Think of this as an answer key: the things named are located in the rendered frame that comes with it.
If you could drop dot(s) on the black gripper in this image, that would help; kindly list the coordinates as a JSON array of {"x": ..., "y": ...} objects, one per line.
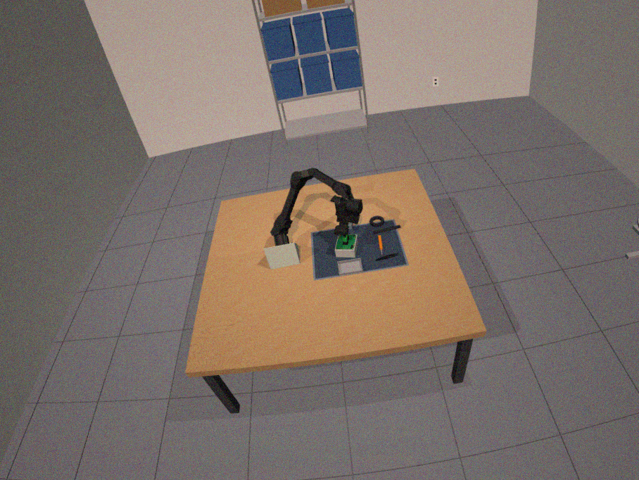
[{"x": 342, "y": 228}]

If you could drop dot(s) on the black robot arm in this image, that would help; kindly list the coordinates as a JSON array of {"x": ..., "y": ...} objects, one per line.
[{"x": 298, "y": 179}]

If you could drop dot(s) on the green circuit board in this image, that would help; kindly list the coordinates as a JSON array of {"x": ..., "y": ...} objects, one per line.
[{"x": 351, "y": 241}]

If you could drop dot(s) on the dark blue mat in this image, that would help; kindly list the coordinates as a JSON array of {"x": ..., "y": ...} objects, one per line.
[{"x": 325, "y": 262}]

